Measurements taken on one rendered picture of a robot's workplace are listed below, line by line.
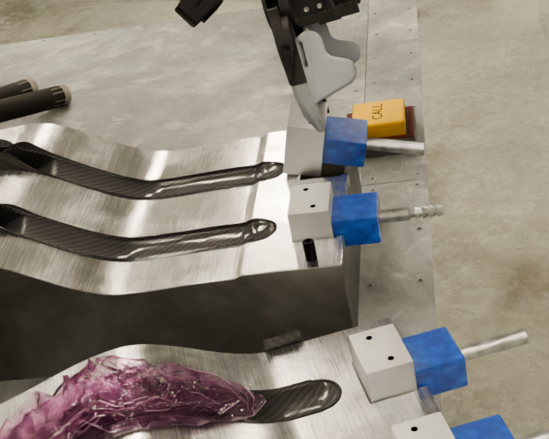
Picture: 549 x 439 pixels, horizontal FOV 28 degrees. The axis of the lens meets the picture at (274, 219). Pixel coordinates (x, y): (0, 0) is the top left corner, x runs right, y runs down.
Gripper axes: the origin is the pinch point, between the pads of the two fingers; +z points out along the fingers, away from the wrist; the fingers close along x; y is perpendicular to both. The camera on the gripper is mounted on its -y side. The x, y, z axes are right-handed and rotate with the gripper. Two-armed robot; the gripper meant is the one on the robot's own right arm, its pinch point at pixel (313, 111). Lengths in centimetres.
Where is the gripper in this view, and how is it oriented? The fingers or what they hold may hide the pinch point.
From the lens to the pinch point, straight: 103.4
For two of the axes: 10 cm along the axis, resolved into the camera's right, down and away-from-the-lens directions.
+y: 9.5, -2.3, -2.3
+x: 1.2, -4.1, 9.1
